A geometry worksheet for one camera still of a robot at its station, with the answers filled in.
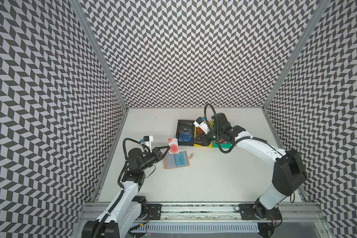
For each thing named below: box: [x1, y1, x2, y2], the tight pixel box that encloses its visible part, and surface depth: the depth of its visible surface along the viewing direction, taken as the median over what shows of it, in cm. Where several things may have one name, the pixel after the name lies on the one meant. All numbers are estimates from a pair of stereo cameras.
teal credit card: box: [174, 151, 188, 168], surface depth 92 cm
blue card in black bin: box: [178, 131, 192, 142], surface depth 101 cm
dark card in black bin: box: [178, 125, 193, 133], surface depth 105 cm
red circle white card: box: [168, 137, 179, 155], surface depth 79 cm
